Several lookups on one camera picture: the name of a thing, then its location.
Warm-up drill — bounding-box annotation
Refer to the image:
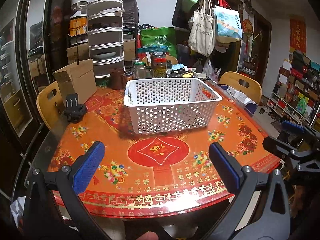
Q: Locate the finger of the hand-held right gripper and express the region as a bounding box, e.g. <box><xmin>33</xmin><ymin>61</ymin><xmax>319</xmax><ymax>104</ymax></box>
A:
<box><xmin>280</xmin><ymin>119</ymin><xmax>313</xmax><ymax>140</ymax></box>
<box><xmin>262</xmin><ymin>135</ymin><xmax>300</xmax><ymax>159</ymax></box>

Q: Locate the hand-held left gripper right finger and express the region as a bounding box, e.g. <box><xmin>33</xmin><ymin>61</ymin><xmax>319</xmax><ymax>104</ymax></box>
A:
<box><xmin>200</xmin><ymin>142</ymin><xmax>292</xmax><ymax>240</ymax></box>

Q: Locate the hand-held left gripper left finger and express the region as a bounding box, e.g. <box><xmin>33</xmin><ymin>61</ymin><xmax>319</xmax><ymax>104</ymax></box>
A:
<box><xmin>22</xmin><ymin>141</ymin><xmax>110</xmax><ymax>240</ymax></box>

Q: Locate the white perforated plastic basket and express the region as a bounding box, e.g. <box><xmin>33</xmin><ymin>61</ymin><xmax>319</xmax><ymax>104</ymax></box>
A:
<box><xmin>123</xmin><ymin>77</ymin><xmax>223</xmax><ymax>135</ymax></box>

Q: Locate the person's left hand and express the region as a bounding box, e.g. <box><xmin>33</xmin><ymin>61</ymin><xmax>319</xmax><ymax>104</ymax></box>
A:
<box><xmin>136</xmin><ymin>231</ymin><xmax>159</xmax><ymax>240</ymax></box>

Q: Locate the shelf of boxes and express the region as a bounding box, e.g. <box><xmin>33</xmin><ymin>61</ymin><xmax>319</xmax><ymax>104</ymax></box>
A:
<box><xmin>266</xmin><ymin>51</ymin><xmax>320</xmax><ymax>125</ymax></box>

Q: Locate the white and blue paper bag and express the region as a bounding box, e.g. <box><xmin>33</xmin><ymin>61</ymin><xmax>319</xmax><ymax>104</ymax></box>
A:
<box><xmin>226</xmin><ymin>85</ymin><xmax>258</xmax><ymax>115</ymax></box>

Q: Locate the red floral tablecloth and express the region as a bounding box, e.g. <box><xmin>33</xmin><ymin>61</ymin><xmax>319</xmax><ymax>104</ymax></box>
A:
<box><xmin>47</xmin><ymin>82</ymin><xmax>282</xmax><ymax>218</ymax></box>

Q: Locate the potted green plant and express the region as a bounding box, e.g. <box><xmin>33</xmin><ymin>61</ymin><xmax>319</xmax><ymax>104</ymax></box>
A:
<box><xmin>244</xmin><ymin>31</ymin><xmax>263</xmax><ymax>70</ymax></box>

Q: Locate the open cardboard box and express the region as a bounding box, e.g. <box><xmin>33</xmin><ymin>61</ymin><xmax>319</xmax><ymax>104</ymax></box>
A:
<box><xmin>52</xmin><ymin>59</ymin><xmax>97</xmax><ymax>105</ymax></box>

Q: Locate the brown mug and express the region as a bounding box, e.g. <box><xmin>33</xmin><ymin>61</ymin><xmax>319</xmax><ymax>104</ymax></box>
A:
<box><xmin>110</xmin><ymin>68</ymin><xmax>127</xmax><ymax>90</ymax></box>

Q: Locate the clear plastic bag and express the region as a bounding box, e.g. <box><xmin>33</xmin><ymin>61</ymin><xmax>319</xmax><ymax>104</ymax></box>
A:
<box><xmin>202</xmin><ymin>57</ymin><xmax>215</xmax><ymax>78</ymax></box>

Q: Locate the tall glass jar green lid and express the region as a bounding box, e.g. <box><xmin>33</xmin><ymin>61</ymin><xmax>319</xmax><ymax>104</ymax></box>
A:
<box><xmin>134</xmin><ymin>62</ymin><xmax>147</xmax><ymax>80</ymax></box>

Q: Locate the red knot ornament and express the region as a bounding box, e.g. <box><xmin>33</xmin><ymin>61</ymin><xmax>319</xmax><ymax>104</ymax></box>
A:
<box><xmin>241</xmin><ymin>19</ymin><xmax>254</xmax><ymax>55</ymax></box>

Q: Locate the pickle jar red lid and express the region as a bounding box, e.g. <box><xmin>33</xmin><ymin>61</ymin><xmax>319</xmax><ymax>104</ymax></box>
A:
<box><xmin>153</xmin><ymin>58</ymin><xmax>167</xmax><ymax>78</ymax></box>

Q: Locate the dark glass cabinet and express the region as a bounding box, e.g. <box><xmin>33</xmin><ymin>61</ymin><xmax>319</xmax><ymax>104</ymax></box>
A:
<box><xmin>0</xmin><ymin>0</ymin><xmax>83</xmax><ymax>153</ymax></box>

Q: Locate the blue printed paper bag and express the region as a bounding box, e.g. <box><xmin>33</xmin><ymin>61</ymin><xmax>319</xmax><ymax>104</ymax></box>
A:
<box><xmin>214</xmin><ymin>4</ymin><xmax>243</xmax><ymax>43</ymax></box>

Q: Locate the brown cardboard box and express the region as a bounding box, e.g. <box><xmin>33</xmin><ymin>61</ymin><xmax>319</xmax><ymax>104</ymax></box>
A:
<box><xmin>123</xmin><ymin>40</ymin><xmax>137</xmax><ymax>62</ymax></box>

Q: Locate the tiered grey food cover rack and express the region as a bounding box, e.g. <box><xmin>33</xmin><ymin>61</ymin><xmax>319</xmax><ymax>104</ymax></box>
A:
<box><xmin>87</xmin><ymin>0</ymin><xmax>125</xmax><ymax>78</ymax></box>

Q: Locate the beige canvas tote bag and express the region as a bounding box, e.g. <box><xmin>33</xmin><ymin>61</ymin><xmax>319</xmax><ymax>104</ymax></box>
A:
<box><xmin>188</xmin><ymin>0</ymin><xmax>216</xmax><ymax>57</ymax></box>

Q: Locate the green shopping bag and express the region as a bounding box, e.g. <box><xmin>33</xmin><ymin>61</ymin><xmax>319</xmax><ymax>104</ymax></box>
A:
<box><xmin>140</xmin><ymin>26</ymin><xmax>178</xmax><ymax>58</ymax></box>

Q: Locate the black hanging bag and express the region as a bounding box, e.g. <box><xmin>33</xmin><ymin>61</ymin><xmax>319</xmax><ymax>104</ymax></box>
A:
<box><xmin>172</xmin><ymin>0</ymin><xmax>190</xmax><ymax>29</ymax></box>

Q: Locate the white desk fan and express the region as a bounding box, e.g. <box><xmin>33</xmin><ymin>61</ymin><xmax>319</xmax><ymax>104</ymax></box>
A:
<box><xmin>71</xmin><ymin>0</ymin><xmax>92</xmax><ymax>18</ymax></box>

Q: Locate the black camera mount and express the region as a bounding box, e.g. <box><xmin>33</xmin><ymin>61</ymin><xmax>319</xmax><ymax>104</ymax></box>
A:
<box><xmin>62</xmin><ymin>93</ymin><xmax>88</xmax><ymax>123</ymax></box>

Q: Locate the wooden chair with handle slot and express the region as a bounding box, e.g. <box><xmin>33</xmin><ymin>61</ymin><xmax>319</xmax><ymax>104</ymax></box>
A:
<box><xmin>141</xmin><ymin>55</ymin><xmax>178</xmax><ymax>65</ymax></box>
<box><xmin>219</xmin><ymin>71</ymin><xmax>262</xmax><ymax>105</ymax></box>
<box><xmin>36</xmin><ymin>81</ymin><xmax>66</xmax><ymax>130</ymax></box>

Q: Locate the red wall poster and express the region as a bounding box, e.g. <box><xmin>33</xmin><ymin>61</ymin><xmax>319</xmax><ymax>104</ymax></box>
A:
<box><xmin>289</xmin><ymin>17</ymin><xmax>307</xmax><ymax>54</ymax></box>

